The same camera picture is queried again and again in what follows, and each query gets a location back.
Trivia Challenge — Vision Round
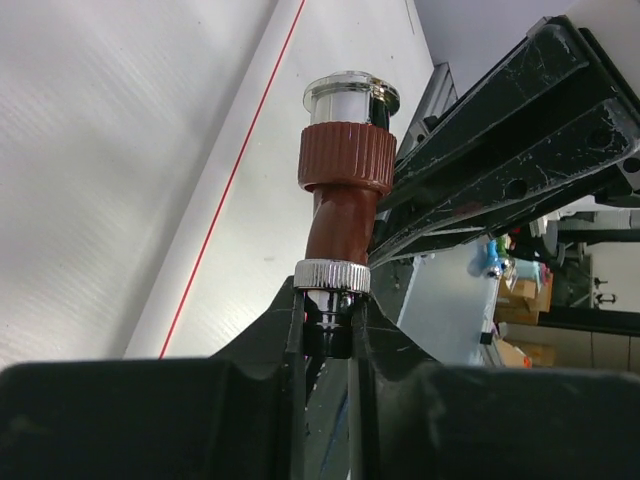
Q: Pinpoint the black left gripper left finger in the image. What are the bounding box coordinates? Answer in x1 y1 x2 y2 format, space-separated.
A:
1 280 305 479

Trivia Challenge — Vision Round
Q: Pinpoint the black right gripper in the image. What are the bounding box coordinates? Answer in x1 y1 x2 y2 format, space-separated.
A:
369 16 639 265

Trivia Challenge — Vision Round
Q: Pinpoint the white pipe frame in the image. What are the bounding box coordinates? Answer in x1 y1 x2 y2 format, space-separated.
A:
125 1 433 359

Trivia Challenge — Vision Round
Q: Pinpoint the brown faucet chrome knob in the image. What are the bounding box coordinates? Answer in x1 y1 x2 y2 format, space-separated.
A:
294 71 400 358

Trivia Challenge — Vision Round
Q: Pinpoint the aluminium frame rail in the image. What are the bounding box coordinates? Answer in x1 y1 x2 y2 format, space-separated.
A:
397 62 458 159

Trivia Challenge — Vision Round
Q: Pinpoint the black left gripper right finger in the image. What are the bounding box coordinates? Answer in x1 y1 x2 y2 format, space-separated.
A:
349 297 639 479

